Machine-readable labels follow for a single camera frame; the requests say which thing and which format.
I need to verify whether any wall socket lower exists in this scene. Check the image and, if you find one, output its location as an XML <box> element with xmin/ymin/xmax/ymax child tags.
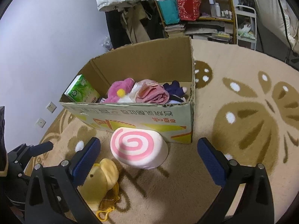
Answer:
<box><xmin>36</xmin><ymin>118</ymin><xmax>46</xmax><ymax>128</ymax></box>

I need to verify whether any pink plush bear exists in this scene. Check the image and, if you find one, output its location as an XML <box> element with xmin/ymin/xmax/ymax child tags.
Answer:
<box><xmin>103</xmin><ymin>78</ymin><xmax>135</xmax><ymax>103</ymax></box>

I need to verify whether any beige patterned carpet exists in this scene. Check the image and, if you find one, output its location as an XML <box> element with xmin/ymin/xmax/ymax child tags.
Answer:
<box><xmin>24</xmin><ymin>38</ymin><xmax>299</xmax><ymax>224</ymax></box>

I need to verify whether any brown hanging coat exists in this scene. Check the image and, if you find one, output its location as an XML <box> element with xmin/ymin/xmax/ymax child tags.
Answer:
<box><xmin>121</xmin><ymin>3</ymin><xmax>150</xmax><ymax>43</ymax></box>

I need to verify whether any white fluffy plush toy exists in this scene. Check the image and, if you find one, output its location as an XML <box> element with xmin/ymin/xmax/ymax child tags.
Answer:
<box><xmin>117</xmin><ymin>90</ymin><xmax>136</xmax><ymax>103</ymax></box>

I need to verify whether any red patterned bag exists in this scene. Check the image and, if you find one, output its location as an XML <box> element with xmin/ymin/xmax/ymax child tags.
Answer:
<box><xmin>176</xmin><ymin>0</ymin><xmax>201</xmax><ymax>21</ymax></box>

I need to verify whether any white small cart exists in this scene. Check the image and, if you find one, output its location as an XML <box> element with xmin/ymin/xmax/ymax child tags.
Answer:
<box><xmin>235</xmin><ymin>5</ymin><xmax>257</xmax><ymax>51</ymax></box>

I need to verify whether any wooden bookshelf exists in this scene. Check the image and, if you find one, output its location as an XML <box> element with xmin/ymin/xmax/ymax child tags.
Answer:
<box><xmin>154</xmin><ymin>0</ymin><xmax>237</xmax><ymax>44</ymax></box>

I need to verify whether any purple haired plush doll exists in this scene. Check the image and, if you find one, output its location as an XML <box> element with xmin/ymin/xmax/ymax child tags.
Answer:
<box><xmin>163</xmin><ymin>80</ymin><xmax>187</xmax><ymax>104</ymax></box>

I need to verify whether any green tissue pack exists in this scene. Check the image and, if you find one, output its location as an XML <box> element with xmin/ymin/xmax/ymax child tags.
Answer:
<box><xmin>64</xmin><ymin>74</ymin><xmax>100</xmax><ymax>103</ymax></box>

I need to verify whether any pink packaged soft item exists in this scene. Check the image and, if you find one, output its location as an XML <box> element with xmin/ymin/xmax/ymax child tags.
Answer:
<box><xmin>130</xmin><ymin>79</ymin><xmax>169</xmax><ymax>104</ymax></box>

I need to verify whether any wall socket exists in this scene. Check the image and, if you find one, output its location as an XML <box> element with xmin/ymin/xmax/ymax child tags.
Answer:
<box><xmin>36</xmin><ymin>118</ymin><xmax>46</xmax><ymax>128</ymax></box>
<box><xmin>46</xmin><ymin>102</ymin><xmax>57</xmax><ymax>113</ymax></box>

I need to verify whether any wall socket upper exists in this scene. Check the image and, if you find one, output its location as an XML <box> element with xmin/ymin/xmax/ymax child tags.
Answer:
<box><xmin>46</xmin><ymin>102</ymin><xmax>57</xmax><ymax>113</ymax></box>

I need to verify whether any stack of books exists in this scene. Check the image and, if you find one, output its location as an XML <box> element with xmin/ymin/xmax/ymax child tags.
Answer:
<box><xmin>164</xmin><ymin>21</ymin><xmax>235</xmax><ymax>44</ymax></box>

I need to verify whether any pink swirl roll plush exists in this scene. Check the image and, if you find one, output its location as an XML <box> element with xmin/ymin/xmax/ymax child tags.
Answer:
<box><xmin>110</xmin><ymin>127</ymin><xmax>168</xmax><ymax>169</ymax></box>

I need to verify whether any teal storage bag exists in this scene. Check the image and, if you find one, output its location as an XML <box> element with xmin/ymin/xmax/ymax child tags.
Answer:
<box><xmin>156</xmin><ymin>0</ymin><xmax>180</xmax><ymax>25</ymax></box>

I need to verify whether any yellow plush toy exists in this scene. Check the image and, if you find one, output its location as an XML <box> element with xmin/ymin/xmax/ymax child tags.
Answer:
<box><xmin>78</xmin><ymin>158</ymin><xmax>120</xmax><ymax>221</ymax></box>

